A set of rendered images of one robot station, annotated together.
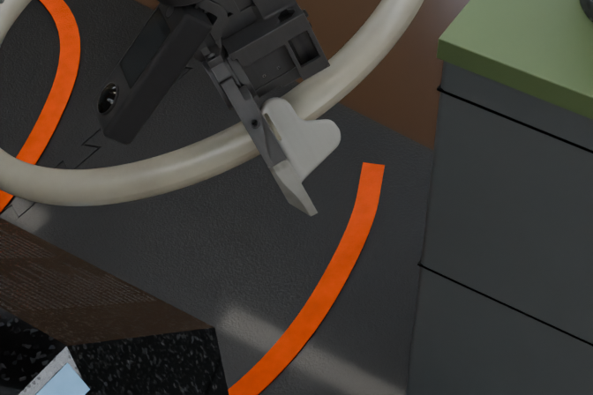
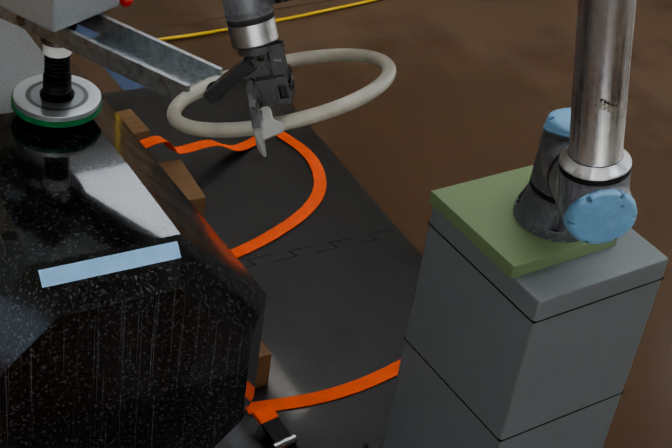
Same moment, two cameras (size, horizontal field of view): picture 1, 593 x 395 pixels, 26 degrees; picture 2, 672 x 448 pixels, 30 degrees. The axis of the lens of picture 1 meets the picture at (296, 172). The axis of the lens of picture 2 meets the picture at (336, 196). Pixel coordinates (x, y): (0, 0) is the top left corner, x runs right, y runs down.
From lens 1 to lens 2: 1.55 m
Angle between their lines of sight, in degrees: 21
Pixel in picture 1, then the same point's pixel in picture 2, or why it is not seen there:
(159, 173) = (222, 126)
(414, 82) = not seen: hidden behind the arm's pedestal
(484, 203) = (437, 299)
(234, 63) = (256, 86)
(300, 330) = (349, 388)
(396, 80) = not seen: hidden behind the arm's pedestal
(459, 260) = (421, 337)
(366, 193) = not seen: hidden behind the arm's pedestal
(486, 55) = (447, 205)
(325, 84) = (294, 116)
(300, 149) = (267, 128)
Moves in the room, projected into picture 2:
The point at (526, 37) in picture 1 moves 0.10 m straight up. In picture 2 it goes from (474, 206) to (482, 170)
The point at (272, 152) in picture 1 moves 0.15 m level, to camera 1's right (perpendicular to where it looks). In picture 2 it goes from (256, 123) to (327, 150)
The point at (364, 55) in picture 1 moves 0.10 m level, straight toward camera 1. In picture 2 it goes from (314, 113) to (287, 133)
